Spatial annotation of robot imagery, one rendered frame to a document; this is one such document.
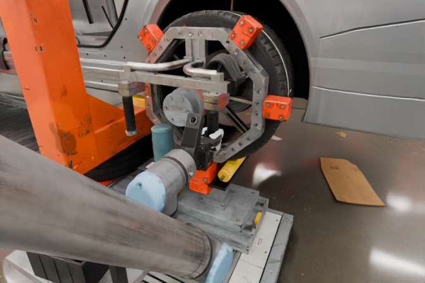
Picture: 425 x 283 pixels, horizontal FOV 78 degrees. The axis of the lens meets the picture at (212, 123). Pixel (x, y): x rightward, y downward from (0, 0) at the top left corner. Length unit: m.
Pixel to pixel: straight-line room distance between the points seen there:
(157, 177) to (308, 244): 1.23
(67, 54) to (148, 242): 0.89
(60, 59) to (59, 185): 0.88
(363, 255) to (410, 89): 0.94
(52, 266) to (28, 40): 0.71
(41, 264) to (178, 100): 0.63
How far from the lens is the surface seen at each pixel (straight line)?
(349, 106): 1.13
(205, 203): 1.47
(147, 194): 0.57
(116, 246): 0.35
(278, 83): 1.01
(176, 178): 0.61
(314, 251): 1.64
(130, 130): 1.02
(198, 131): 0.70
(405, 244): 1.90
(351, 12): 1.08
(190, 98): 0.92
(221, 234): 1.41
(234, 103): 1.34
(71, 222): 0.30
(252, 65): 0.94
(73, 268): 0.88
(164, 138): 1.07
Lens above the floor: 1.17
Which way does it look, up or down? 23 degrees down
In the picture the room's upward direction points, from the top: straight up
